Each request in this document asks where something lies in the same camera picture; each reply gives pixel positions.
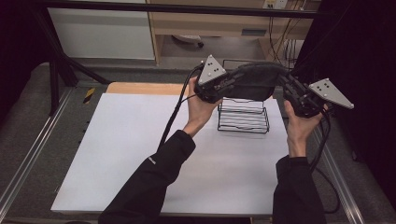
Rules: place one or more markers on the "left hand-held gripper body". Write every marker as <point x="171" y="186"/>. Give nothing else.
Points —
<point x="210" y="84"/>

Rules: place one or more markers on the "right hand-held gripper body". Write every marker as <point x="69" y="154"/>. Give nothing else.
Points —
<point x="314" y="99"/>

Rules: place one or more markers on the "black towel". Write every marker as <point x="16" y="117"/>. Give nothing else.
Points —
<point x="255" y="81"/>

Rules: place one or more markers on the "person's left hand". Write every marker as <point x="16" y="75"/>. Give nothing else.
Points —
<point x="200" y="113"/>

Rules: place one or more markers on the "person's right hand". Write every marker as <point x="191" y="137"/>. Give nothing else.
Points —
<point x="300" y="130"/>

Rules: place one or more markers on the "white chair base with caster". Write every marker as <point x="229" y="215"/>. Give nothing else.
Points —
<point x="188" y="39"/>

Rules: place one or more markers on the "light wooden desk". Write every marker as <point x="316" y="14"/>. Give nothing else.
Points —
<point x="218" y="21"/>

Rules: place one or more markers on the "wooden table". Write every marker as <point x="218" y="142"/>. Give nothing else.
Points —
<point x="146" y="88"/>

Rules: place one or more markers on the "black curtain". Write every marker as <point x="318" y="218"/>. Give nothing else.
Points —
<point x="367" y="62"/>
<point x="18" y="46"/>

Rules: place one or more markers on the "white power strip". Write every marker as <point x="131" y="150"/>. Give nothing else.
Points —
<point x="275" y="3"/>

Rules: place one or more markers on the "white cabinet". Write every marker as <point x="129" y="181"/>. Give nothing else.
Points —
<point x="102" y="31"/>

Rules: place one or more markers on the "yellow black tape strip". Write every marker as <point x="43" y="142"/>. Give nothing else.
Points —
<point x="89" y="95"/>

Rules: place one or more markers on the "white table mat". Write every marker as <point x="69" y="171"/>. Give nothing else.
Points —
<point x="109" y="155"/>

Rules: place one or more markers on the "black horizontal frame bar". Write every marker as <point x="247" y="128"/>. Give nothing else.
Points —
<point x="186" y="8"/>

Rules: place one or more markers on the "aluminium rail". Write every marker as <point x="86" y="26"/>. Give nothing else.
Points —
<point x="342" y="186"/>
<point x="31" y="158"/>

